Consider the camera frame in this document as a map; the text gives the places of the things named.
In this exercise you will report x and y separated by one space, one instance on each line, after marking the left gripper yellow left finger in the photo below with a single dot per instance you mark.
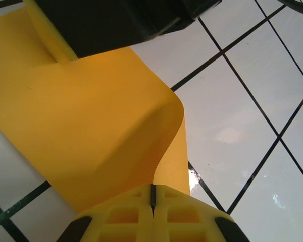
126 221

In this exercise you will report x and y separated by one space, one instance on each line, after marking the orange square paper sheet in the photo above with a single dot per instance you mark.
78 113

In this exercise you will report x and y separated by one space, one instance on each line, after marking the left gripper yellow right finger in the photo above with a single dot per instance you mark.
187 221

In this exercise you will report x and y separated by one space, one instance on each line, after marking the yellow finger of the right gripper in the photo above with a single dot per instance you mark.
50 37

